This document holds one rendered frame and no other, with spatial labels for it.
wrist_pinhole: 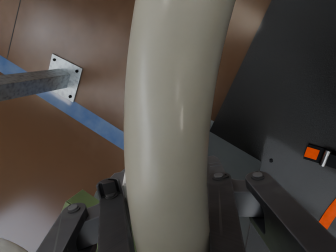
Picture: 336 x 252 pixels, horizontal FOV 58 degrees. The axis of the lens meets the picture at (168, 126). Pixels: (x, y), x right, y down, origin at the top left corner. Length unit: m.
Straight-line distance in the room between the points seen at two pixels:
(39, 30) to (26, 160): 0.80
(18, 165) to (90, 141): 0.60
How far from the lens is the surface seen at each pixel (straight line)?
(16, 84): 1.47
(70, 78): 1.73
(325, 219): 1.57
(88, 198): 0.78
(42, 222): 2.25
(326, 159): 1.42
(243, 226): 0.95
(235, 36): 1.38
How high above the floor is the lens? 1.37
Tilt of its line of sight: 65 degrees down
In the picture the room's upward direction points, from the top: 126 degrees counter-clockwise
